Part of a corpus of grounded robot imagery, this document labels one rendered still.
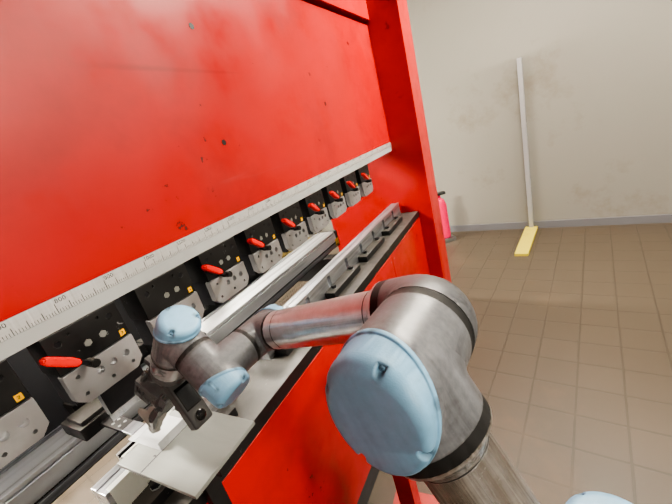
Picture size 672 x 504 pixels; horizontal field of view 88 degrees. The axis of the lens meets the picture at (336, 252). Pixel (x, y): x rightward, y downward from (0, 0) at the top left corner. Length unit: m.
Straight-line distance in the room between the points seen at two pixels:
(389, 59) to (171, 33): 1.66
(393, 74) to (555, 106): 2.12
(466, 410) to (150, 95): 0.99
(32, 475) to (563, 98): 4.35
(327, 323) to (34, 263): 0.58
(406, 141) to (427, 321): 2.27
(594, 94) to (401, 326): 4.00
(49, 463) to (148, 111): 0.92
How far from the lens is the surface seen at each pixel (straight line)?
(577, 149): 4.31
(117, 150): 0.98
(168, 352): 0.69
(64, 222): 0.90
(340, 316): 0.53
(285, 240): 1.36
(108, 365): 0.93
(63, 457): 1.26
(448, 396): 0.34
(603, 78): 4.25
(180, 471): 0.91
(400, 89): 2.57
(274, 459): 1.23
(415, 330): 0.35
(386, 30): 2.62
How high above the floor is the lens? 1.56
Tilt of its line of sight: 19 degrees down
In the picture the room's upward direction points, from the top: 15 degrees counter-clockwise
